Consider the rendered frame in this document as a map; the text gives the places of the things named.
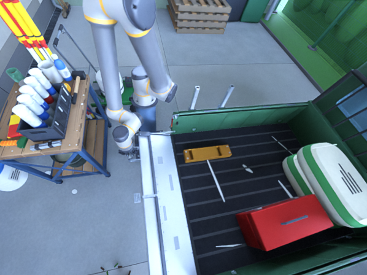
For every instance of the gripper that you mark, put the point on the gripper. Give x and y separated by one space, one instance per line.
132 153

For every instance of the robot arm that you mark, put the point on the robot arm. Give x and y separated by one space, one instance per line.
156 57

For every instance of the white tailgate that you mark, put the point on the white tailgate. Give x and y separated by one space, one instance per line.
162 186

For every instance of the white paper label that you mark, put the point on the white paper label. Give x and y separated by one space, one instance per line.
137 198

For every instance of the green box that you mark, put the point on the green box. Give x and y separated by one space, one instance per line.
127 91

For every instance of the dark green pot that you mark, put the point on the dark green pot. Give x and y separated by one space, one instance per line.
68 159

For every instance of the small white disc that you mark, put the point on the small white disc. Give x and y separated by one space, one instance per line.
74 191

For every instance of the orange flat block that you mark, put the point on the orange flat block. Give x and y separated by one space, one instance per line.
207 153

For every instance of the white bucket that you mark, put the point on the white bucket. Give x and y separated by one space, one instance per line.
100 81

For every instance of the dark grey bin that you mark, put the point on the dark grey bin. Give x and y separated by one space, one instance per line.
61 114

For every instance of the grey square metal tube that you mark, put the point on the grey square metal tube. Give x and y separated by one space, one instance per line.
195 97
226 96

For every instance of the grey metal clamp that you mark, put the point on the grey metal clamp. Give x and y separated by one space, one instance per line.
46 145

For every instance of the long white rod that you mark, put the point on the long white rod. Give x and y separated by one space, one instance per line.
215 180

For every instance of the yellow ball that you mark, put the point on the yellow ball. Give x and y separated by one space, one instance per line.
67 87

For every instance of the white blue bottle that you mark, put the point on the white blue bottle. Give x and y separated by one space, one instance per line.
63 68

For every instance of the white roll blue end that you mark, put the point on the white roll blue end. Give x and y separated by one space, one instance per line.
24 114
30 94
27 104
41 79

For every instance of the white tube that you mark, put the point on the white tube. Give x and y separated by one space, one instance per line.
51 71

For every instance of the small white scraps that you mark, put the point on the small white scraps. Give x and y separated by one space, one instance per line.
248 169

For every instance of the white roll red end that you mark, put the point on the white roll red end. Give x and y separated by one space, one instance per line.
35 86

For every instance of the yellow red box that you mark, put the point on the yellow red box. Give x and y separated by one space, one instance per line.
15 127

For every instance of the grey tube hand truck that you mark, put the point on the grey tube hand truck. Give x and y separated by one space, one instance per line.
74 47

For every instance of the white round floor disc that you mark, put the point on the white round floor disc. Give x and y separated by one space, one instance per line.
11 177

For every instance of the orange ribbed tool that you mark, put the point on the orange ribbed tool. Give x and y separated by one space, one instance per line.
7 143

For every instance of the white pointed rod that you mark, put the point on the white pointed rod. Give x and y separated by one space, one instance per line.
228 245

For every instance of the green cup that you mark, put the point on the green cup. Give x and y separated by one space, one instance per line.
14 75

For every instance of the thin white rod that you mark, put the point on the thin white rod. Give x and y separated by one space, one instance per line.
282 145

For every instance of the wooden pallet stack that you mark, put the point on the wooden pallet stack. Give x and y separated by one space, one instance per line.
199 17

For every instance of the short white rod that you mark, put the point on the short white rod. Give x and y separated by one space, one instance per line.
285 189

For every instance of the small white green case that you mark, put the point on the small white green case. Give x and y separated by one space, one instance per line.
291 172

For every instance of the yellow red striped poles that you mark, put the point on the yellow red striped poles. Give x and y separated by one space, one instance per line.
23 25

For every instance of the dark blue bin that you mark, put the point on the dark blue bin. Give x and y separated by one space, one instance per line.
238 10

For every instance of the green cabinet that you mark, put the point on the green cabinet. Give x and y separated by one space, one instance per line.
253 10

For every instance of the large white green case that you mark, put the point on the large white green case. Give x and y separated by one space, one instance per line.
335 183

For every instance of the green mesh fence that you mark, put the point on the green mesh fence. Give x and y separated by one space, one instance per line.
324 28

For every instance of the blue frame wooden workbench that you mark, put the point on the blue frame wooden workbench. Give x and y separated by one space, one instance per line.
77 132

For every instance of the grey post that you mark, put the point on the grey post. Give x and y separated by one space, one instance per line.
271 10

